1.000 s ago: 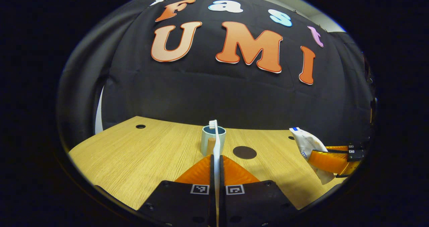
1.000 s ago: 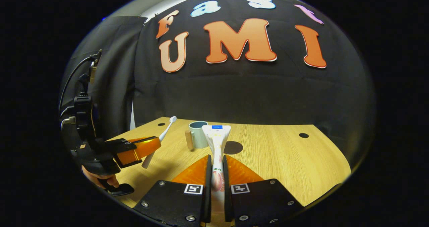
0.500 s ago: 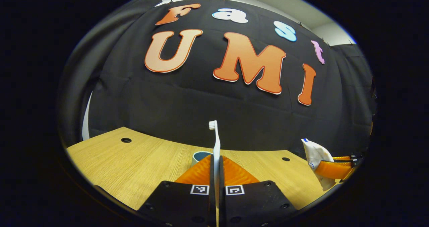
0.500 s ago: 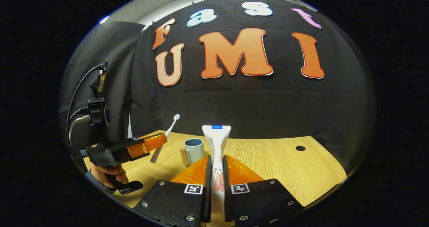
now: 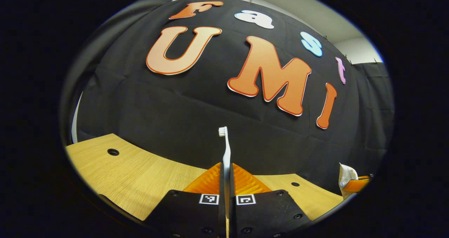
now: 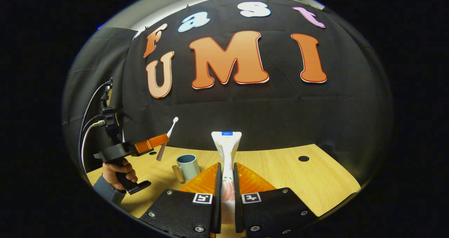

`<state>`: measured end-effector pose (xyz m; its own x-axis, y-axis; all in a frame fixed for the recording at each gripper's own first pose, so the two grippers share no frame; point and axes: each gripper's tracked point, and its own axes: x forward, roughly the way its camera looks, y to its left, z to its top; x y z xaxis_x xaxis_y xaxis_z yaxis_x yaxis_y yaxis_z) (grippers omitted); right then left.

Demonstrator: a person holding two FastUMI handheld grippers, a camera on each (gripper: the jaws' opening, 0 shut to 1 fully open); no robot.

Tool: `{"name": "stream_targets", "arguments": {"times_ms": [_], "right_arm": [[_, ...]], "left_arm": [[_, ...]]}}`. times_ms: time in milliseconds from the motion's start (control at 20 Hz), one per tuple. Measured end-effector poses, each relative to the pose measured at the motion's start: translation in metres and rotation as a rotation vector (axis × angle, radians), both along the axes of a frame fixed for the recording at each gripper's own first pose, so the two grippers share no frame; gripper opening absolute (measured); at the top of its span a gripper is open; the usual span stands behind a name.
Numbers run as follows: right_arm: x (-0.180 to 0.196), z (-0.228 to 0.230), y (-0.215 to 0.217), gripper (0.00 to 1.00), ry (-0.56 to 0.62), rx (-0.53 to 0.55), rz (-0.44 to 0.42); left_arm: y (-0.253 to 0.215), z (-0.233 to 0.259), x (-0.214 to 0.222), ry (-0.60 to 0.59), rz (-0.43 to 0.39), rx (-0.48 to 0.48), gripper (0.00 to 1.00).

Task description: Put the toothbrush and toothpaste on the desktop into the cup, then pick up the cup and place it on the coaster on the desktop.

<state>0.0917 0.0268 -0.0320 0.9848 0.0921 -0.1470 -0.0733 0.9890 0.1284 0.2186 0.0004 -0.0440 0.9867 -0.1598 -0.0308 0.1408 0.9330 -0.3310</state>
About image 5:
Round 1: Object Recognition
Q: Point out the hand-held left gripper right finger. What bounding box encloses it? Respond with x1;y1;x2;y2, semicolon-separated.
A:
230;163;313;238

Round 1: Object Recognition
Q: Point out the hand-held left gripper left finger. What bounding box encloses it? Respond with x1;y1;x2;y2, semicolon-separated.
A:
146;162;227;238

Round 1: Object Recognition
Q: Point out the white toothpaste tube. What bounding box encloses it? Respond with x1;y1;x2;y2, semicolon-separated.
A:
338;163;359;200

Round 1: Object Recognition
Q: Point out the white toothbrush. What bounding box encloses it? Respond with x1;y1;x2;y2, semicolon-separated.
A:
218;126;232;238

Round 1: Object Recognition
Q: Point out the black backdrop cloth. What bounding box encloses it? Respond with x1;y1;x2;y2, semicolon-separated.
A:
60;0;395;197

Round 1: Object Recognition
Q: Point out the white panel behind cloth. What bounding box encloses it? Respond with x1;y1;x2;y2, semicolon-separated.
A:
71;92;83;144

